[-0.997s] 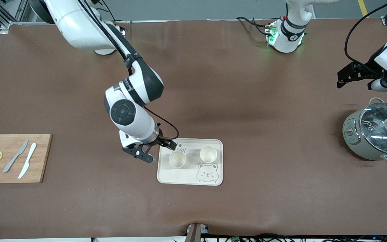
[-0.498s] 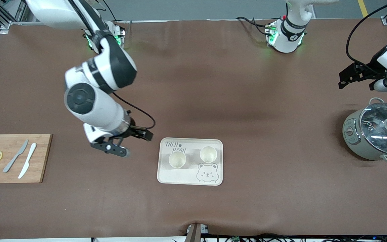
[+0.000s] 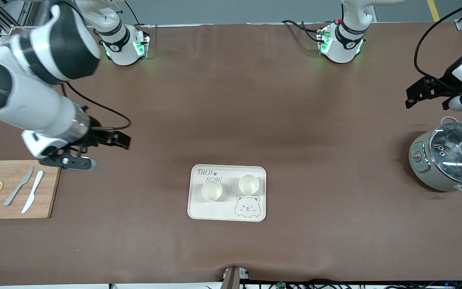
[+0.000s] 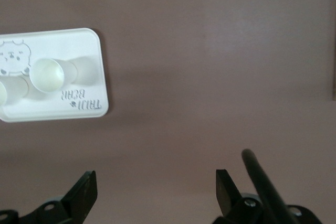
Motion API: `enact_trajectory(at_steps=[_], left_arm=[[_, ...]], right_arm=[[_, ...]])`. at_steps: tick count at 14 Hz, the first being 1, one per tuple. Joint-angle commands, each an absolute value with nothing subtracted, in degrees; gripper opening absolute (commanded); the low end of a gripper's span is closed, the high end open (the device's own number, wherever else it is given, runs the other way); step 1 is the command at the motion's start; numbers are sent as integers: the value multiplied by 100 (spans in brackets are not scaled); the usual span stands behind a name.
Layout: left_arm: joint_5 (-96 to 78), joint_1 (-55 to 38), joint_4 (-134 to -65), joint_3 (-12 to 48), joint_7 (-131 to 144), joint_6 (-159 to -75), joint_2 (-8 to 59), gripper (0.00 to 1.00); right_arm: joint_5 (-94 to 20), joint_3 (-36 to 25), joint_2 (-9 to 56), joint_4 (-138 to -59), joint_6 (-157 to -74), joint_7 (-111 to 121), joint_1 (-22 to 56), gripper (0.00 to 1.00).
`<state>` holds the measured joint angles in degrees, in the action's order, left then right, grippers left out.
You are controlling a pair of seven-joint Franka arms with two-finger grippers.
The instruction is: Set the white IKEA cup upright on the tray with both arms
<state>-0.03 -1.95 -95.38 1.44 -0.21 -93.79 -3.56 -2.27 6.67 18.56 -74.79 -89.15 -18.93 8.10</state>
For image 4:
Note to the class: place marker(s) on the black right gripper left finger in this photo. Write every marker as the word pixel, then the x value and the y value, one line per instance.
pixel 81 197

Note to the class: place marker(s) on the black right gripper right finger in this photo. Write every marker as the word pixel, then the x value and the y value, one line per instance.
pixel 227 195

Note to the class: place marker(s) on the white IKEA cup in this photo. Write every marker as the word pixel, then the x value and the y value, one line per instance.
pixel 15 90
pixel 47 74

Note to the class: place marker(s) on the cream bear print tray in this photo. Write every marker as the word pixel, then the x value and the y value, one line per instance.
pixel 65 43

